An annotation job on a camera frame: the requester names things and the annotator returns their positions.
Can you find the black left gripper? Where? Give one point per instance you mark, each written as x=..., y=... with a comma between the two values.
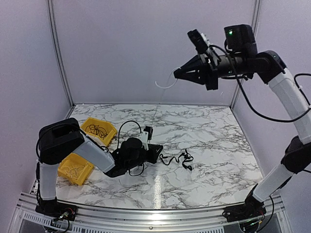
x=153, y=148

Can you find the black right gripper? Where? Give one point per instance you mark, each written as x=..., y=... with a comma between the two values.
x=207, y=72

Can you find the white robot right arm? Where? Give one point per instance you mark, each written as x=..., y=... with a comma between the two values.
x=273, y=72

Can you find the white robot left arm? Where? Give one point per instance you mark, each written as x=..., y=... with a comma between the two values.
x=57, y=141

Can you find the yellow bin far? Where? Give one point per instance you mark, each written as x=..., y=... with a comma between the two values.
x=100, y=131

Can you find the yellow bin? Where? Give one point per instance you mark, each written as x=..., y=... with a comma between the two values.
x=75, y=169
x=100, y=131

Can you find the yellow bin near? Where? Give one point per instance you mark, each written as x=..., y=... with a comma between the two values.
x=75, y=169

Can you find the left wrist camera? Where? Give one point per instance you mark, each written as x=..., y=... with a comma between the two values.
x=146, y=136

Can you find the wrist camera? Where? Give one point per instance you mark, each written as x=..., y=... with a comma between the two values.
x=201, y=43
x=146, y=136

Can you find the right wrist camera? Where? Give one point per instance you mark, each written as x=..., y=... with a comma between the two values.
x=201, y=43

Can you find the right aluminium corner post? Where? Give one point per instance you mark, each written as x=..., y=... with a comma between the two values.
x=245, y=51

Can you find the aluminium corner post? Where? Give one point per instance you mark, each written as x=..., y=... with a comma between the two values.
x=245, y=51
x=58, y=54

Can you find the left aluminium corner post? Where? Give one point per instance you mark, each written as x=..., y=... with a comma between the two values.
x=58, y=54

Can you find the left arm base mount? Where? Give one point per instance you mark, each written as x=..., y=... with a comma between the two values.
x=56, y=209

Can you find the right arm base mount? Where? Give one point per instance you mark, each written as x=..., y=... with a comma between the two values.
x=249, y=209

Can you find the aluminium front rail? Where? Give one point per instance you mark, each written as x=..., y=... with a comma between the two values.
x=96, y=219

